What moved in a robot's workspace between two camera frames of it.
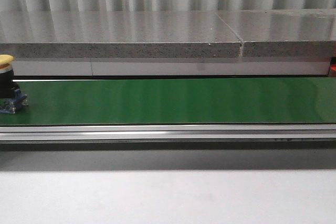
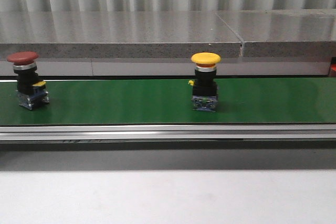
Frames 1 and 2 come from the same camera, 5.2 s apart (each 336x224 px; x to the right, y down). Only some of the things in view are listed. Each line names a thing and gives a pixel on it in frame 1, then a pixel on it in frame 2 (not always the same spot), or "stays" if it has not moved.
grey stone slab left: [116, 34] stays
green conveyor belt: [70, 102] stays
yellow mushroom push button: [11, 98] -> [204, 93]
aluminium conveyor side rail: [285, 132] stays
